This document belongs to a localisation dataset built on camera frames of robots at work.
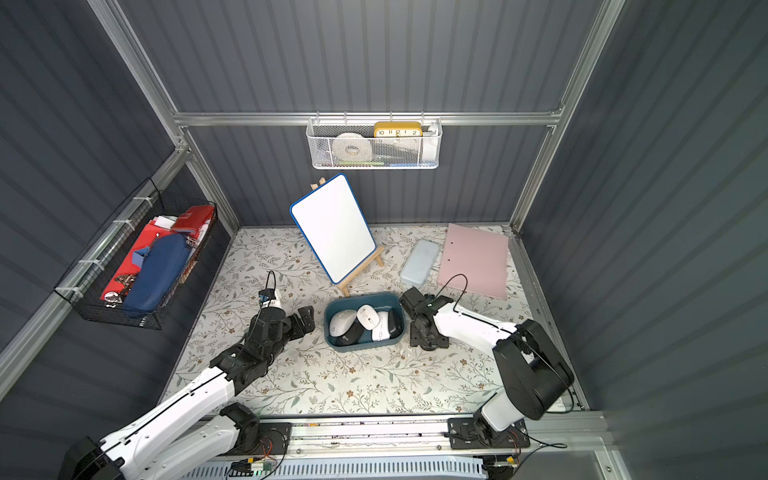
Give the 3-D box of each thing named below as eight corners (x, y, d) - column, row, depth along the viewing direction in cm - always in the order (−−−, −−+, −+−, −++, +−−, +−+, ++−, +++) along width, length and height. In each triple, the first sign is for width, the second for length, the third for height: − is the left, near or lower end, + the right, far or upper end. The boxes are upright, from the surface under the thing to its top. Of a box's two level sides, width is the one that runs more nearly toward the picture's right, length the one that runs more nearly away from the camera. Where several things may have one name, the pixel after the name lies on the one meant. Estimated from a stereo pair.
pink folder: (435, 283, 106) (435, 280, 104) (447, 227, 124) (448, 223, 122) (504, 299, 101) (506, 296, 100) (507, 239, 119) (509, 235, 117)
